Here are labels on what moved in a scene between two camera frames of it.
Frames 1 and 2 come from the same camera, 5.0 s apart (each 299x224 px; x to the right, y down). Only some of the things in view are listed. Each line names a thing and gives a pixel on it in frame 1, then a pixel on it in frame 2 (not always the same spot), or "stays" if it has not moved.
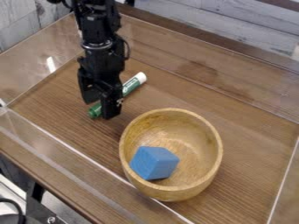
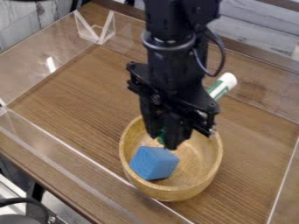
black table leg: x=37 y=192 stays
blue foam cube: x=154 y=162 stays
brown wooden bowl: x=185 y=131 stays
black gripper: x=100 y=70 → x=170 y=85
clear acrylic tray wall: x=72 y=178 stays
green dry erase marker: x=136 y=80 → x=216 y=91
